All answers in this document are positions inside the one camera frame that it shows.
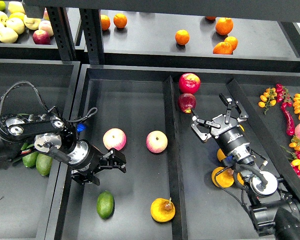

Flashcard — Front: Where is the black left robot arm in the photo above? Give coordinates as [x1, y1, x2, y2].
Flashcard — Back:
[0, 81, 127, 185]

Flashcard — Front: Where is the orange tangerine front right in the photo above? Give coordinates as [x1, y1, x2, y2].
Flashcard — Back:
[212, 41, 233, 55]

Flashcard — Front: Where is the pink apple left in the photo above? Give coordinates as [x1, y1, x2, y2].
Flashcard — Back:
[102, 128, 127, 151]

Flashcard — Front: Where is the yellow pear with stem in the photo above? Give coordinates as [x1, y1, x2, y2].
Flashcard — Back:
[150, 197, 176, 223]

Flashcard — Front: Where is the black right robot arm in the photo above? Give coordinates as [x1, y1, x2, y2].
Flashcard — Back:
[191, 94, 300, 240]

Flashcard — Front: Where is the large orange tangerine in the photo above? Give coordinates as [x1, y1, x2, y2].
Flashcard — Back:
[215, 17, 234, 36]

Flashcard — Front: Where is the bright red apple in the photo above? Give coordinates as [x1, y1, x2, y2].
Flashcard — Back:
[178, 73, 201, 95]

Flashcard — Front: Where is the yellow pear under arm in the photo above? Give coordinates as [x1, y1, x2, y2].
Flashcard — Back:
[211, 166, 234, 188]

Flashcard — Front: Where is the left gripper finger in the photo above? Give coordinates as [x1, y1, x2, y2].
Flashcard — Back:
[71, 172, 100, 186]
[98, 148, 127, 174]

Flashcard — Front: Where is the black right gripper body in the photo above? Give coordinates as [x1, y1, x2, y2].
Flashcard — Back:
[210, 114, 250, 156]

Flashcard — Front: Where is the orange tangerine upper left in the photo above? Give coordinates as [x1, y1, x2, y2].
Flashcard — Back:
[113, 13, 128, 29]

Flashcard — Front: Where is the dark red apple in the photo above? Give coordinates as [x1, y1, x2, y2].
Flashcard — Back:
[177, 93, 197, 114]

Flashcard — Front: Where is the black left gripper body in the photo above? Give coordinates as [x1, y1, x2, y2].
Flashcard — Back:
[69, 140, 103, 176]

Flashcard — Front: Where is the red chili pepper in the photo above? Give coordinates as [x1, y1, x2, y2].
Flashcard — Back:
[280, 102, 295, 136]

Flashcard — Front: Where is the orange tangerine centre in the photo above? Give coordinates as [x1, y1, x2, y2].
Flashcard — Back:
[175, 29, 190, 46]

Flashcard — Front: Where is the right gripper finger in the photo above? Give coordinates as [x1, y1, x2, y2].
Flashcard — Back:
[190, 110, 221, 143]
[218, 93, 248, 123]

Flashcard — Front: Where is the red apple on shelf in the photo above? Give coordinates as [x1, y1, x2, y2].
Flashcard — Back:
[32, 29, 51, 45]

